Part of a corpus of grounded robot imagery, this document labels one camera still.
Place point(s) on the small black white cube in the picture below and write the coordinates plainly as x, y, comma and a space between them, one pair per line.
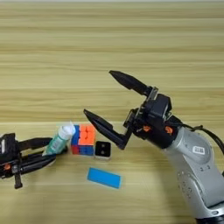
103, 149

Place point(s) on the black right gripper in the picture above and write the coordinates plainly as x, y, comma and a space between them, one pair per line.
160, 131

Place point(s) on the blue rectangular block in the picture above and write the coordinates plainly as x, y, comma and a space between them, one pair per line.
103, 178

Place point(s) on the right black box white label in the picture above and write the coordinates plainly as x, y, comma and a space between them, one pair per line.
159, 106

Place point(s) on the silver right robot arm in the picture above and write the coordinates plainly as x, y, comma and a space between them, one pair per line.
198, 169

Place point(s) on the green white glue stick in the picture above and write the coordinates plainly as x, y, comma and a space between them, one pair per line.
58, 141

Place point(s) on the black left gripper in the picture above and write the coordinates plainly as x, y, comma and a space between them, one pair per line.
8, 169

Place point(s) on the black box white label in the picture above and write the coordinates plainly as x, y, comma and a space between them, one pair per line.
159, 106
8, 147

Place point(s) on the colourful puzzle cube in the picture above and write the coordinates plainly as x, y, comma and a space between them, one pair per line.
84, 140

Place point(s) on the left black box white label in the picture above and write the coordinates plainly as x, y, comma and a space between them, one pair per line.
8, 147

